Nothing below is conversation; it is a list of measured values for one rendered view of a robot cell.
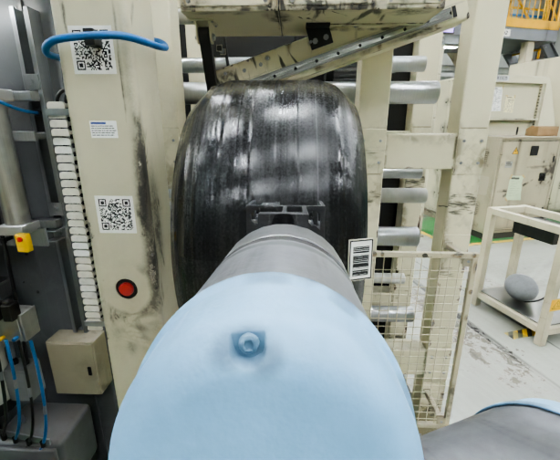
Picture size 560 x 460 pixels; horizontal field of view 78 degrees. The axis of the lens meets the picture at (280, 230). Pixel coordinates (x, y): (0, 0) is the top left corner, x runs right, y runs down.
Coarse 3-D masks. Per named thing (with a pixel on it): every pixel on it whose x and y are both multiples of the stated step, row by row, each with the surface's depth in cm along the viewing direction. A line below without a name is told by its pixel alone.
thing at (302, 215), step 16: (256, 208) 31; (272, 208) 30; (288, 208) 30; (304, 208) 28; (320, 208) 31; (256, 224) 32; (272, 224) 25; (288, 224) 26; (304, 224) 25; (320, 224) 31
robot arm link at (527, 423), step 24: (504, 408) 22; (528, 408) 21; (552, 408) 21; (432, 432) 21; (456, 432) 20; (480, 432) 20; (504, 432) 19; (528, 432) 19; (552, 432) 19; (432, 456) 18; (456, 456) 18; (480, 456) 18; (504, 456) 18; (528, 456) 17; (552, 456) 17
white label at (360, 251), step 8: (352, 240) 48; (360, 240) 48; (368, 240) 49; (352, 248) 48; (360, 248) 48; (368, 248) 49; (352, 256) 48; (360, 256) 49; (368, 256) 49; (352, 264) 48; (360, 264) 49; (368, 264) 49; (352, 272) 49; (360, 272) 49; (368, 272) 50; (352, 280) 49
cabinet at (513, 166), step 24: (504, 144) 402; (528, 144) 411; (552, 144) 419; (504, 168) 412; (528, 168) 420; (552, 168) 429; (480, 192) 434; (504, 192) 422; (528, 192) 431; (480, 216) 437
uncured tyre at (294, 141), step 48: (240, 96) 55; (288, 96) 55; (336, 96) 56; (192, 144) 51; (240, 144) 49; (288, 144) 49; (336, 144) 49; (192, 192) 48; (240, 192) 47; (288, 192) 47; (336, 192) 47; (192, 240) 48; (336, 240) 47; (192, 288) 50
